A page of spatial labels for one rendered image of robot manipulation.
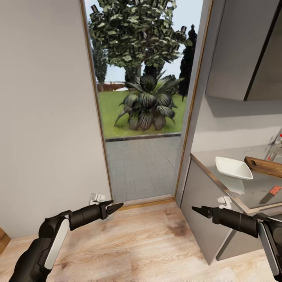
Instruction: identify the parer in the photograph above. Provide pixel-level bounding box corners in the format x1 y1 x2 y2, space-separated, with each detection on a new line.
260 185 281 203

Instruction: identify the cutting board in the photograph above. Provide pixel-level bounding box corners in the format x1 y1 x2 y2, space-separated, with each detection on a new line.
245 156 282 178

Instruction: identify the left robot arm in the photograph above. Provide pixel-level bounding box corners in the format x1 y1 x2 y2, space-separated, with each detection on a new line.
9 193 124 282

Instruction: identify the bowl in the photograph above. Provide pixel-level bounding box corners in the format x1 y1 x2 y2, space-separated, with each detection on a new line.
215 156 253 180

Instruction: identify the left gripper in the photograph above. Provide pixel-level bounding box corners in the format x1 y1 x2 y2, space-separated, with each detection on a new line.
81 200 124 226

